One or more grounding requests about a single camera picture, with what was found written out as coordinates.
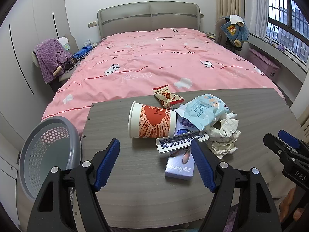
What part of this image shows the white sheer curtain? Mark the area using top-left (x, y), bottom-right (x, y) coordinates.
top-left (244, 0), bottom-right (269, 39)

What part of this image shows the grey chair left of bed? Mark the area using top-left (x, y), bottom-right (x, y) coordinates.
top-left (31, 34), bottom-right (79, 93)

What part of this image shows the red cream snack wrapper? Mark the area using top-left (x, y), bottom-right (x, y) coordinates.
top-left (152, 85), bottom-right (184, 110)

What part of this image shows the crumpled white paper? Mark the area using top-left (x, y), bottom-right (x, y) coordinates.
top-left (205, 112), bottom-right (241, 159)

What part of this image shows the wooden handle brush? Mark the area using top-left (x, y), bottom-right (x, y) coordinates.
top-left (53, 66), bottom-right (62, 77)

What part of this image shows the white blue tray lid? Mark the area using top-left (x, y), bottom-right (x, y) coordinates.
top-left (155, 131), bottom-right (209, 153)

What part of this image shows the chair right of bed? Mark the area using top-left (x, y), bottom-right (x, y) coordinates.
top-left (215, 15), bottom-right (249, 52)

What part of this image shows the light blue wet-wipe pack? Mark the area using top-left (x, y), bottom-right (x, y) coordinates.
top-left (175, 94), bottom-right (229, 131)

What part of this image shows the grey perforated trash basket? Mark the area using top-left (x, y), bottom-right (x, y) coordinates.
top-left (19, 116), bottom-right (82, 202)

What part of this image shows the purple knitted blanket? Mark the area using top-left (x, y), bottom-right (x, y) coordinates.
top-left (34, 38), bottom-right (72, 84)

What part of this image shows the window with grille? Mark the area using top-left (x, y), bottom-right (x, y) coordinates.
top-left (266, 0), bottom-right (308, 63)

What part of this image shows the pink bed duvet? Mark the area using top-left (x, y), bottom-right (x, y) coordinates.
top-left (43, 28), bottom-right (275, 133)

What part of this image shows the grey padded headboard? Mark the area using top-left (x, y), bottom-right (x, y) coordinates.
top-left (97, 1), bottom-right (201, 38)

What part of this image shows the red white paper cup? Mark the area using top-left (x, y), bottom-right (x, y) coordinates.
top-left (128, 102), bottom-right (177, 138)

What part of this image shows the white baby bottle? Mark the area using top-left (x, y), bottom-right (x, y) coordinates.
top-left (57, 36), bottom-right (70, 51)

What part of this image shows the purple Zootopia box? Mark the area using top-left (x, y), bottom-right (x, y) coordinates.
top-left (165, 115), bottom-right (198, 180)

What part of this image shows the pink storage box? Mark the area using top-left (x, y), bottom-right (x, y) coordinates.
top-left (248, 48), bottom-right (281, 81)

